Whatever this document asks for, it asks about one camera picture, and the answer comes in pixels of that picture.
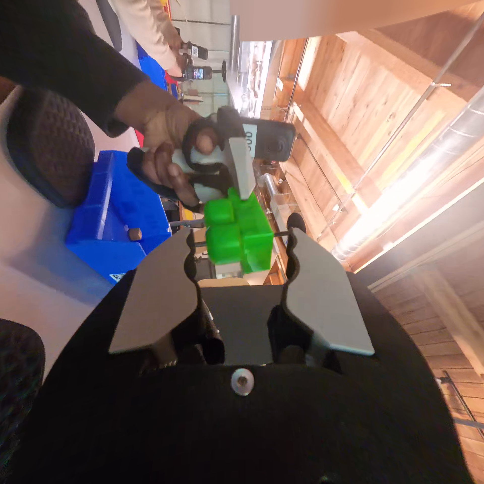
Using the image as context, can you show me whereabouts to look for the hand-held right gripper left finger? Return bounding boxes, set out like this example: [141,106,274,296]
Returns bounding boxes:
[109,228,202,364]

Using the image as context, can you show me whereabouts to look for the black flat panel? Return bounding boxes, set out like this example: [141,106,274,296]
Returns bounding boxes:
[198,278,285,366]

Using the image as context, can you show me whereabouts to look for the large green building block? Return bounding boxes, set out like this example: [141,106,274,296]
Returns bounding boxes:
[204,187,275,275]

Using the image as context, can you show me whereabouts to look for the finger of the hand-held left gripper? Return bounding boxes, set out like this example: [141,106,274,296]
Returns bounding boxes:
[228,137,257,200]

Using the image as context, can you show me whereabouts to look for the person's left forearm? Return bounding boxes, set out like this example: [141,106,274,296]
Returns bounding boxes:
[0,0,151,138]

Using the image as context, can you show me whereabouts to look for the black office chair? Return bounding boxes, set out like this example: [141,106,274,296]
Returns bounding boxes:
[96,0,124,52]

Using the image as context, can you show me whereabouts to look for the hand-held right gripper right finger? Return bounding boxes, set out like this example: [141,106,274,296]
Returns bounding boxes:
[280,228,376,364]

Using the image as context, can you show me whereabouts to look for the black mesh pad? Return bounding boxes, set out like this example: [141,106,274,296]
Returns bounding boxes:
[7,89,96,208]
[0,319,47,466]

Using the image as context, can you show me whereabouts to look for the blue plastic bin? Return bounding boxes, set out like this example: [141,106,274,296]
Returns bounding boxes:
[65,150,173,287]
[135,42,169,91]

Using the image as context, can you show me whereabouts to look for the silver insulated duct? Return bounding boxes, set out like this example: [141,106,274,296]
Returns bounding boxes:
[333,96,484,263]

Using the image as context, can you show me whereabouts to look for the person's left hand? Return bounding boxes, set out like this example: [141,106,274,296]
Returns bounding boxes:
[113,80,221,206]

